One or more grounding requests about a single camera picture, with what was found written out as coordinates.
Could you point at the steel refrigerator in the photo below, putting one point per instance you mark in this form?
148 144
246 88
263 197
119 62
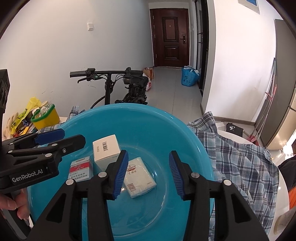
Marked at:
276 120

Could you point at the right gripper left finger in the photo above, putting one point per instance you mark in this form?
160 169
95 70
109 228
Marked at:
62 217

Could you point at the yellow plastic bag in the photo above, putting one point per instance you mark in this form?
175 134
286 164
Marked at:
32 104

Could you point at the white light switch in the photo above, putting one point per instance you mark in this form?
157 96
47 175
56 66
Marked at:
90 26

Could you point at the person left hand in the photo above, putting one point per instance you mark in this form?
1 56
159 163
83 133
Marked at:
19 203

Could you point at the dark brown door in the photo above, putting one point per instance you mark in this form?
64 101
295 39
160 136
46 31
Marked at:
170 37

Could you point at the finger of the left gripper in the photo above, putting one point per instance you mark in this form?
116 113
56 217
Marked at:
54 150
32 140

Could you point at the beige stuffed animal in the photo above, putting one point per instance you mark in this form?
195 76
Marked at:
7 129

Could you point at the white tissue pack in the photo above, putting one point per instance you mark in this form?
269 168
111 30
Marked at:
138 181

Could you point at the blue plastic basin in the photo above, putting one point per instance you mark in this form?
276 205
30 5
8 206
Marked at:
147 133

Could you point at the beige white square box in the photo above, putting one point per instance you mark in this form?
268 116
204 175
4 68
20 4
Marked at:
105 151

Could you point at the black bicycle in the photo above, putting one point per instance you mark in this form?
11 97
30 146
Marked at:
135 80

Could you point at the red white cigarette box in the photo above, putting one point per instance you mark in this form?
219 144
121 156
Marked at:
81 169

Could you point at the blue shopping bag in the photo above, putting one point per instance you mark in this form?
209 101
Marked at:
190 76

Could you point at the orange chair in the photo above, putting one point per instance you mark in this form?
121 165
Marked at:
288 171

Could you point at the yellow green bin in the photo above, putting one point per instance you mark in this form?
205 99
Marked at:
45 116

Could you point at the white electrical panel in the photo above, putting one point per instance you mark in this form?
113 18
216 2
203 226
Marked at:
251 4

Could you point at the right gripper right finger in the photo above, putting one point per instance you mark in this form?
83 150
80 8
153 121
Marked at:
234 218

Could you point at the blue plaid cloth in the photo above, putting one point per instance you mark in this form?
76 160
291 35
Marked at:
247 166

